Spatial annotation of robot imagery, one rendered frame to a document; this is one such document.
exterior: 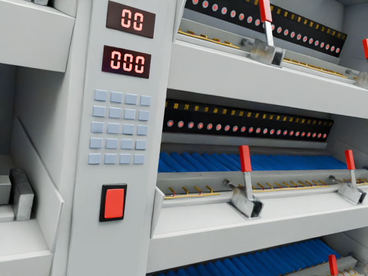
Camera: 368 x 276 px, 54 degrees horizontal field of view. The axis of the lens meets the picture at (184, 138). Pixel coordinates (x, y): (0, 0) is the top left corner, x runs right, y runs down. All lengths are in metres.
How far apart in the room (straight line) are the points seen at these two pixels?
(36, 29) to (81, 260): 0.19
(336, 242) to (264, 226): 0.46
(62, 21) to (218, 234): 0.28
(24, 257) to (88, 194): 0.07
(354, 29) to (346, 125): 0.22
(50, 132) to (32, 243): 0.10
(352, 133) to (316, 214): 0.37
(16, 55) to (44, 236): 0.16
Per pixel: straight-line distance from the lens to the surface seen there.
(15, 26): 0.30
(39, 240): 0.35
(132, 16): 0.33
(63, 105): 0.32
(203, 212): 0.45
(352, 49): 0.94
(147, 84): 0.33
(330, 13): 0.92
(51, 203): 0.33
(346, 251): 0.93
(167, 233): 0.39
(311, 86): 0.52
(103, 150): 0.32
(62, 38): 0.31
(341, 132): 0.92
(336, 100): 0.58
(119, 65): 0.32
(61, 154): 0.32
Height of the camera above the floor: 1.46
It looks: 5 degrees down
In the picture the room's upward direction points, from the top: 7 degrees clockwise
